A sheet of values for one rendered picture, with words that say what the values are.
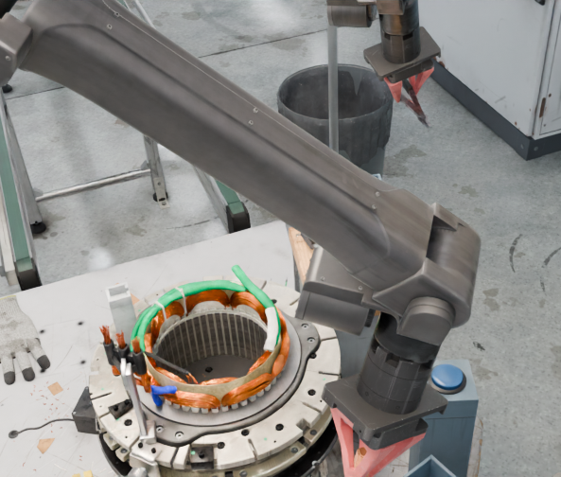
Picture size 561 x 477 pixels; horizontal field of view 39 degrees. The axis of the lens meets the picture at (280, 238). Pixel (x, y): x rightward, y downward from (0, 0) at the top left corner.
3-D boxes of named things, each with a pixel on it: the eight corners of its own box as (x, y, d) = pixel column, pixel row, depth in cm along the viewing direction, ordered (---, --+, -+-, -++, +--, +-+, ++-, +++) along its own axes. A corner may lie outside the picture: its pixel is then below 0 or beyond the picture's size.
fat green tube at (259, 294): (231, 275, 107) (230, 264, 106) (259, 269, 108) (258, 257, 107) (258, 352, 96) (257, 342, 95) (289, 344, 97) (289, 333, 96)
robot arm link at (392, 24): (413, 4, 109) (420, -25, 112) (363, 2, 111) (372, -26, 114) (415, 42, 115) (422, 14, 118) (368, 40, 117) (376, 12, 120)
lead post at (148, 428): (141, 445, 92) (123, 378, 85) (141, 427, 94) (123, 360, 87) (156, 443, 93) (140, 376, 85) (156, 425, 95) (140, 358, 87)
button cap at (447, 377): (434, 391, 104) (434, 386, 103) (429, 367, 107) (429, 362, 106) (464, 390, 104) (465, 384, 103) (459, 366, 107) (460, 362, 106)
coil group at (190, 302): (184, 313, 108) (180, 290, 105) (229, 303, 109) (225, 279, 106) (186, 322, 106) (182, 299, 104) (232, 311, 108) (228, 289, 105)
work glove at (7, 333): (-25, 308, 158) (-28, 298, 157) (36, 291, 161) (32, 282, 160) (-14, 396, 141) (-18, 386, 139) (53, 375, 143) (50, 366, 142)
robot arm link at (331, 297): (459, 320, 57) (474, 226, 62) (305, 275, 58) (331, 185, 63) (416, 386, 67) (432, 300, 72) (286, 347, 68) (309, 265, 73)
